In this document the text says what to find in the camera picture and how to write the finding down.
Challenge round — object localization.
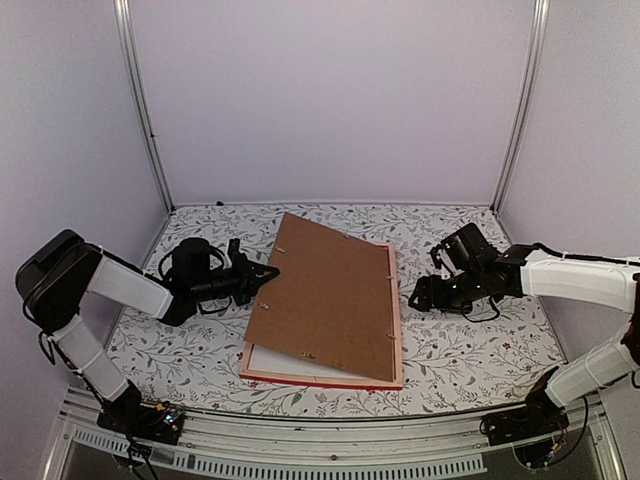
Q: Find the right aluminium corner post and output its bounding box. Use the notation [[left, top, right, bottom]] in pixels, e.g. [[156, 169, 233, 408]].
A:
[[491, 0, 551, 216]]

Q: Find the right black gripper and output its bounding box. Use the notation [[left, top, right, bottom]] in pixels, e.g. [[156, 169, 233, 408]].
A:
[[409, 267, 486, 315]]

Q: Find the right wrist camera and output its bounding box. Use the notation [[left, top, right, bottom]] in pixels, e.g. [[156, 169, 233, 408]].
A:
[[430, 243, 455, 276]]

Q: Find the left aluminium corner post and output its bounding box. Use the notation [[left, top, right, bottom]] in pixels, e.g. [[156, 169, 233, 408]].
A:
[[114, 0, 175, 214]]

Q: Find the cat photo print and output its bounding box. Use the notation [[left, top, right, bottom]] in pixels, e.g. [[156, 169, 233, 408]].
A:
[[248, 345, 341, 377]]

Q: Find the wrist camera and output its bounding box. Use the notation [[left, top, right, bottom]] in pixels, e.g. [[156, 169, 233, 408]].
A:
[[227, 238, 240, 262], [430, 243, 455, 276]]

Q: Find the red wooden picture frame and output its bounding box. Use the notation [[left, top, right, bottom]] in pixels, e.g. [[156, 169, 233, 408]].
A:
[[239, 243, 404, 391]]

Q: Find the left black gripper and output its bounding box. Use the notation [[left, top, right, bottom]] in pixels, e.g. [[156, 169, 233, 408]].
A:
[[191, 253, 280, 307]]

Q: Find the brown cardboard backing board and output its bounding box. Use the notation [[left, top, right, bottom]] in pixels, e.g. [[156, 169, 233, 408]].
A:
[[245, 214, 394, 381]]

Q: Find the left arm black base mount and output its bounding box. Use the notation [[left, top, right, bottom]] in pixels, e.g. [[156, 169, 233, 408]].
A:
[[97, 380, 184, 446]]

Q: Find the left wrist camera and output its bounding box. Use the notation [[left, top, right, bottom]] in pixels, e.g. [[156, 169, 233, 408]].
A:
[[227, 238, 240, 262]]

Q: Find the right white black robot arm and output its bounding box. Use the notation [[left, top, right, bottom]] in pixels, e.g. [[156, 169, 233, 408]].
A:
[[408, 223, 639, 436]]

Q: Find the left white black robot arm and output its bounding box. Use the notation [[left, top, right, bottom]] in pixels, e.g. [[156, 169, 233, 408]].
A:
[[15, 229, 280, 434]]

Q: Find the aluminium corner post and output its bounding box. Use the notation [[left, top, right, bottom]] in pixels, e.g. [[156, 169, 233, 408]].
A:
[[491, 0, 551, 216], [114, 0, 175, 214]]

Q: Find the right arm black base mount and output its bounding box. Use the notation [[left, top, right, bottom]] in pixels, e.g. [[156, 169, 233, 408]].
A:
[[479, 387, 569, 446]]

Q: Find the floral patterned table cover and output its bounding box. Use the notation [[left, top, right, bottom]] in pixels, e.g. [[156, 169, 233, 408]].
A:
[[107, 204, 564, 418]]

